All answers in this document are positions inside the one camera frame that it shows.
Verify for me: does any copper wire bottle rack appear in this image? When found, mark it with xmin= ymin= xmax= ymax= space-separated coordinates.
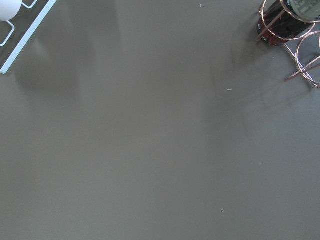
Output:
xmin=256 ymin=0 xmax=320 ymax=89

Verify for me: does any white wire cup rack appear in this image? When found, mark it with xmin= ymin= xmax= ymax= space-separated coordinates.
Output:
xmin=0 ymin=0 xmax=56 ymax=75

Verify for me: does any near tea bottle in rack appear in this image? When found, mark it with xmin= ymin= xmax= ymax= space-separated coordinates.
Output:
xmin=257 ymin=0 xmax=320 ymax=46

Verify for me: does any white cup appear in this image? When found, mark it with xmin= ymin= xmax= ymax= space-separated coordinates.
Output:
xmin=0 ymin=0 xmax=22 ymax=21

